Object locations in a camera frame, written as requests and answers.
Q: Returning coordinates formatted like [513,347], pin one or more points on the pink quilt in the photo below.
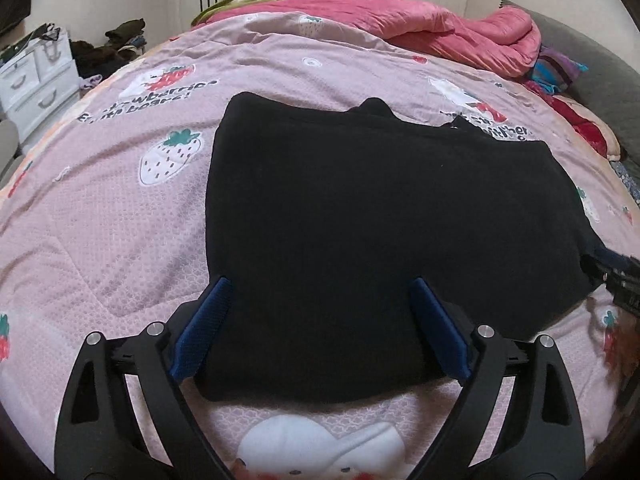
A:
[450,30]

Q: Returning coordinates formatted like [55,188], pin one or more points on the blue floral cloth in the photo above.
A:
[627,180]

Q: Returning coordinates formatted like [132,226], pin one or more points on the purple strawberry printed blanket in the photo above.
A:
[110,220]

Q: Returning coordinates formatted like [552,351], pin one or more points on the pile of dark clothes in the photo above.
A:
[105,52]

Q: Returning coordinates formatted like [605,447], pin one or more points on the white drawer chest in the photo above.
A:
[35,85]

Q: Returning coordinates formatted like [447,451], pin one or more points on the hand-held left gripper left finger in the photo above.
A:
[202,332]

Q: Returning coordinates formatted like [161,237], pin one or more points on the grey chair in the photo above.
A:
[6,150]

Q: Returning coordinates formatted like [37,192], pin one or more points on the striped colourful cloth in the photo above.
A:
[557,70]

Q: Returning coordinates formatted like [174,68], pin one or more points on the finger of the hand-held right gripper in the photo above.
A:
[607,260]

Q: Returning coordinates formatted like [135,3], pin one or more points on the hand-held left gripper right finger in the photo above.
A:
[440,332]

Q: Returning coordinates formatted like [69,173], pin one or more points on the black sweatshirt with orange cuffs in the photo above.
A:
[375,235]

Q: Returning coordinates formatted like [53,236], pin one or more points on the green blanket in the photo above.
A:
[235,2]

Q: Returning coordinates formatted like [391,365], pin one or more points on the grey padded headboard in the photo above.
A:
[595,55]

